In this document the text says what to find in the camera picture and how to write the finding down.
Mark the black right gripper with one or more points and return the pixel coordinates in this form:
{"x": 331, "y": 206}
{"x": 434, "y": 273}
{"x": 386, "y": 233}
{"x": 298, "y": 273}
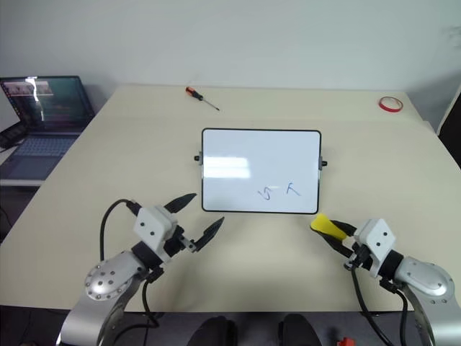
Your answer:
{"x": 360, "y": 254}

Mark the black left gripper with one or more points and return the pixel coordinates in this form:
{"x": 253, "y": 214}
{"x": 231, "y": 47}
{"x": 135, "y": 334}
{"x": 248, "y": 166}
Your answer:
{"x": 177, "y": 245}

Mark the yellow eraser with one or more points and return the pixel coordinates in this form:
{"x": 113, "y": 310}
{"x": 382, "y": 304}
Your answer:
{"x": 324, "y": 224}

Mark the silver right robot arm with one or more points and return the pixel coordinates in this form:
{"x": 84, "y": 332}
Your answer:
{"x": 426, "y": 275}

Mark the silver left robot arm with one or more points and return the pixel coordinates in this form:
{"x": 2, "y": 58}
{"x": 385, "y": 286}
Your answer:
{"x": 108, "y": 279}

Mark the small black-framed whiteboard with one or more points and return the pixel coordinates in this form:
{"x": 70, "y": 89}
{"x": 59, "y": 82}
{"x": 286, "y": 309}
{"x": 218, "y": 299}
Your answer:
{"x": 259, "y": 169}

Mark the dark rounded shape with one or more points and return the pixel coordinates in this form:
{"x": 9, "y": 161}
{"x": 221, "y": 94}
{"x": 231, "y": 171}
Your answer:
{"x": 297, "y": 329}

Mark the small red object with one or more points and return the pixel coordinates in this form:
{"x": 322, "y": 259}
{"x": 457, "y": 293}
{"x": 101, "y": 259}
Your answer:
{"x": 346, "y": 341}

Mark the red tape roll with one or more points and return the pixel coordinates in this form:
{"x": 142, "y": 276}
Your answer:
{"x": 389, "y": 108}

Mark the open grey laptop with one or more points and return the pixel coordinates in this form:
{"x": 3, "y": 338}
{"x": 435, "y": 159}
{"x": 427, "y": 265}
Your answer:
{"x": 54, "y": 104}

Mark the black device beside laptop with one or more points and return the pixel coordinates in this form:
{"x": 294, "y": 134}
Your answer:
{"x": 12, "y": 136}

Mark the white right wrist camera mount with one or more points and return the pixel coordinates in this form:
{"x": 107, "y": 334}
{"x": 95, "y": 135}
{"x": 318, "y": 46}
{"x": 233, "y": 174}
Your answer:
{"x": 376, "y": 238}

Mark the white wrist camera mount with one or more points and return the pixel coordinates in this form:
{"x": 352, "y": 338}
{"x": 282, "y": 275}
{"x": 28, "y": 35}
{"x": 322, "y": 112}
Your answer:
{"x": 376, "y": 238}
{"x": 153, "y": 225}

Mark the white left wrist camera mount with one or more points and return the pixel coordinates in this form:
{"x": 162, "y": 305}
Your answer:
{"x": 153, "y": 225}

